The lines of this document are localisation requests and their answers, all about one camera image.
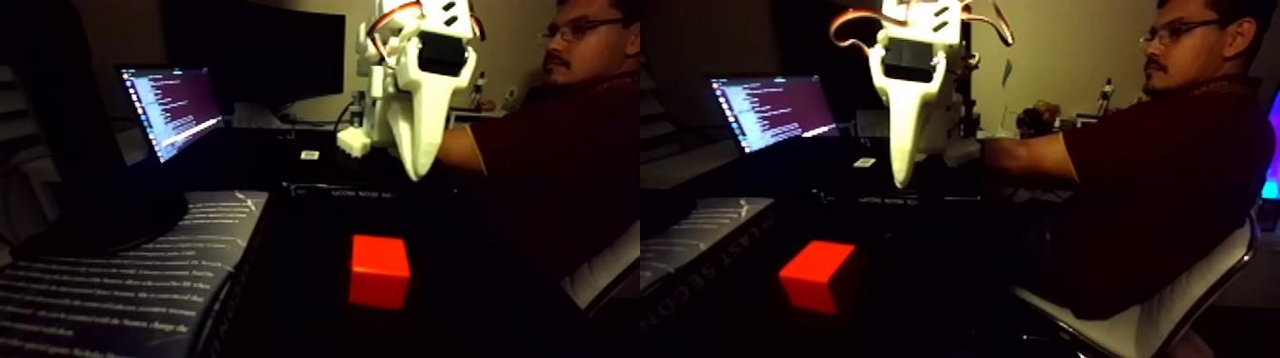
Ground red cube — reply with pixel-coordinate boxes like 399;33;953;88
349;233;412;311

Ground dark leader arm handle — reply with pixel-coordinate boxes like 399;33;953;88
1015;97;1064;141

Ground long black box white print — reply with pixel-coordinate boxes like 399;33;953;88
282;177;471;207

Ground black computer monitor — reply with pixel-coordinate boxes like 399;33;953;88
163;0;348;109

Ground open laptop with lit screen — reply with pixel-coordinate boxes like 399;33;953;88
115;64;230;167

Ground black book with white text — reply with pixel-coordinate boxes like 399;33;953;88
0;189;271;358

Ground person's eyeglasses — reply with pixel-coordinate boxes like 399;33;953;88
1137;17;1227;50

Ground person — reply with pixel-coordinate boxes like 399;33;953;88
1050;0;1279;321

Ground white office chair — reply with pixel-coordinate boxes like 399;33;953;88
1010;205;1264;358

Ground glowing display screen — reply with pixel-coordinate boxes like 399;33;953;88
1264;91;1280;201

